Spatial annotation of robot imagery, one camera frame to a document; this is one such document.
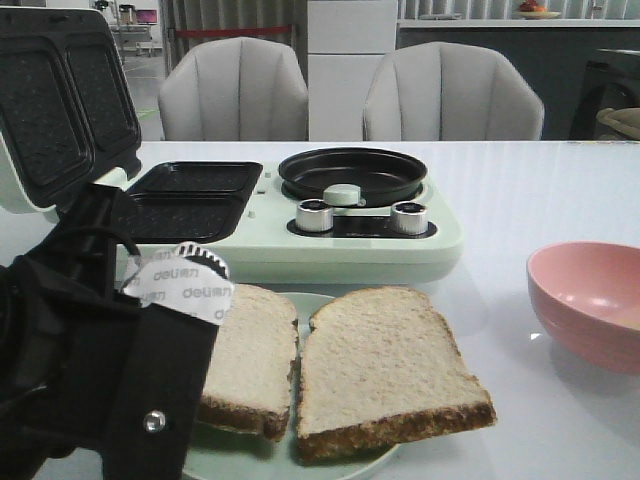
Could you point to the black round frying pan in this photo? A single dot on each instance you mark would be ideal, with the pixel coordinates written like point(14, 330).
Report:
point(384, 176)

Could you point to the light green breakfast maker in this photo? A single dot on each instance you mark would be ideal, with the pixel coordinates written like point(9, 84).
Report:
point(68, 121)

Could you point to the dark counter with white top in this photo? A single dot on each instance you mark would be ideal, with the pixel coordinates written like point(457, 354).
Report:
point(576, 67)

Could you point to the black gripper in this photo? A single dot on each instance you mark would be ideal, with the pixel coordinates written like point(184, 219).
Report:
point(82, 366)

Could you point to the left beige upholstered chair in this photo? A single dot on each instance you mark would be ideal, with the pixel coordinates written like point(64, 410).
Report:
point(237, 89)

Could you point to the right silver control knob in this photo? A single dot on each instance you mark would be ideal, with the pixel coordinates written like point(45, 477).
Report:
point(409, 218)

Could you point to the white bread slice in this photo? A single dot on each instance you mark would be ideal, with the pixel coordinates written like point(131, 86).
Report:
point(248, 383)
point(381, 367)

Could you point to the pink plastic bowl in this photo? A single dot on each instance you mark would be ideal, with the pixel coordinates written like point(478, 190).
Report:
point(586, 296)

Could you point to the white cabinet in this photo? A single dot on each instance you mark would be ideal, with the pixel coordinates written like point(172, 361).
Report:
point(346, 41)

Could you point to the beige upholstered chair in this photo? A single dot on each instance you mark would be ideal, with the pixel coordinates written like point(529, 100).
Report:
point(237, 89)
point(440, 91)

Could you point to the left silver control knob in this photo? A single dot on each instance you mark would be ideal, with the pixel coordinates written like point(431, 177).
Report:
point(314, 215)

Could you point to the silver control knob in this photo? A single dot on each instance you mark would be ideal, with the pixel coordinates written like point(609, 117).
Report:
point(409, 218)
point(314, 215)

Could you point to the fruit bowl on counter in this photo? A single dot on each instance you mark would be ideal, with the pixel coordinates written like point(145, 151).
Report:
point(533, 10)

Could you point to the right beige upholstered chair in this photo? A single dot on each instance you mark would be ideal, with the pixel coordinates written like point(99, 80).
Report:
point(440, 91)

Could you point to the light green round plate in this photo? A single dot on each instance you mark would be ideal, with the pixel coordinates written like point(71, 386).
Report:
point(220, 454)

